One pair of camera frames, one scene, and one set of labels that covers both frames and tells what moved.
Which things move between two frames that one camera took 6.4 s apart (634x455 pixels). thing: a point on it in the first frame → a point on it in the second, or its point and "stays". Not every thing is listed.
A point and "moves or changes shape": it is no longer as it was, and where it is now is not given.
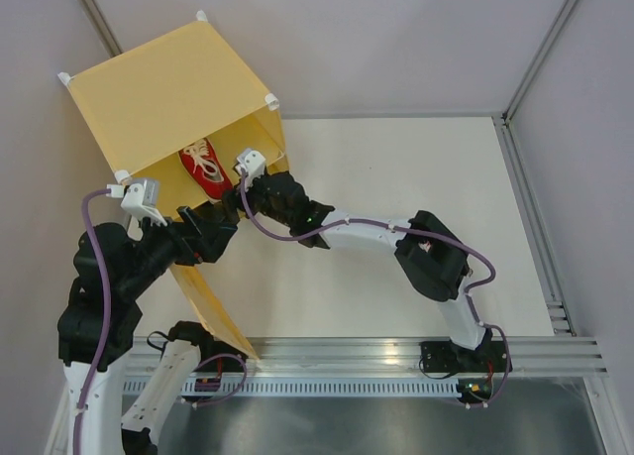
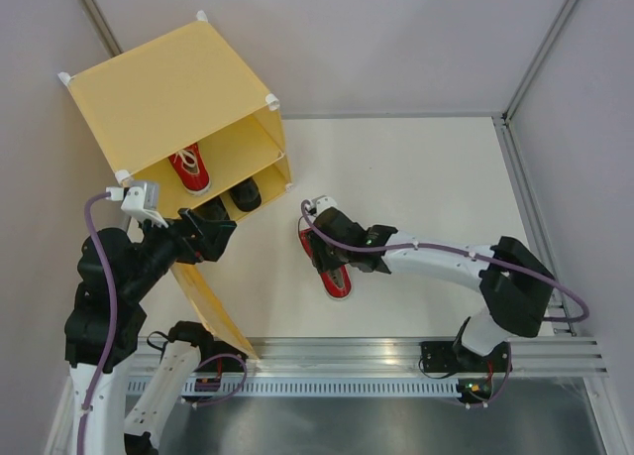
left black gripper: [208, 239] stays
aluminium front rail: [370, 357] stays
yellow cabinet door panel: [210, 309] stays
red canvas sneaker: [206, 170] moves or changes shape
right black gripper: [240, 196] → [321, 260]
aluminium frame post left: [97, 17] stays
